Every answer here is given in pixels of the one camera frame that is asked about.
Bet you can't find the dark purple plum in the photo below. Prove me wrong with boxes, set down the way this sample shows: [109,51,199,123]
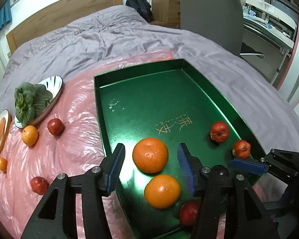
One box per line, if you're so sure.
[213,165,229,177]

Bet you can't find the grey chair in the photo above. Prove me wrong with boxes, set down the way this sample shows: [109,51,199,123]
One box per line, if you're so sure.
[179,0,265,60]

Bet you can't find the blue curtain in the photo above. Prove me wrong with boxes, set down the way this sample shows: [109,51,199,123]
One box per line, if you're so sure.
[0,0,12,36]

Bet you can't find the wooden nightstand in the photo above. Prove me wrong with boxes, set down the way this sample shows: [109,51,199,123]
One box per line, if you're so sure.
[149,0,181,28]

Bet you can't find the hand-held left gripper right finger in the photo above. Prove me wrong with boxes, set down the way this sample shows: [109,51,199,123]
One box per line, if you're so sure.
[177,143,281,239]

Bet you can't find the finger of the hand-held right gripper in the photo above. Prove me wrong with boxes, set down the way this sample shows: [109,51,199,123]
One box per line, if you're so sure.
[230,149,299,180]

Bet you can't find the wooden headboard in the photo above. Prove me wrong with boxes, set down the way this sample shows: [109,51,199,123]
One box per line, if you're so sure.
[6,0,122,55]

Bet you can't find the orange rimmed white plate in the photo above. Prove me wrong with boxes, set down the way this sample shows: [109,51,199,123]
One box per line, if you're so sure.
[0,110,12,158]

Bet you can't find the white desk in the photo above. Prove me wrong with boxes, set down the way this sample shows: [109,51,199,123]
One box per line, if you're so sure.
[242,0,299,80]

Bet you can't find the striped white plate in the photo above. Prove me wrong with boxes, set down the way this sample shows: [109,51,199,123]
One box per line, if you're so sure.
[14,76,63,128]

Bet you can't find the green leafy vegetable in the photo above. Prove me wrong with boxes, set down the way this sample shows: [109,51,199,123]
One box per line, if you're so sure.
[14,82,53,126]

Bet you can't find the black backpack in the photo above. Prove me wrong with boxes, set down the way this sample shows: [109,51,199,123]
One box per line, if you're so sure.
[125,0,153,23]

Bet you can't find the pink plastic sheet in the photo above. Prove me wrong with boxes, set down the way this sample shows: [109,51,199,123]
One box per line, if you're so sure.
[0,50,289,239]

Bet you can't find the small red apple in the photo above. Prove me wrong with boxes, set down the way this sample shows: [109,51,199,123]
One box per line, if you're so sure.
[30,176,50,195]
[47,119,64,135]
[179,200,201,227]
[210,121,230,143]
[232,140,252,158]

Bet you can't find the green tray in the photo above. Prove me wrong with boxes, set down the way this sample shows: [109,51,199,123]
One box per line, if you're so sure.
[93,58,267,239]

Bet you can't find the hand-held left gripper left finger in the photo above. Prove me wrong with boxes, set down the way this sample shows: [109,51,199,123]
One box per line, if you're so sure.
[20,143,126,239]

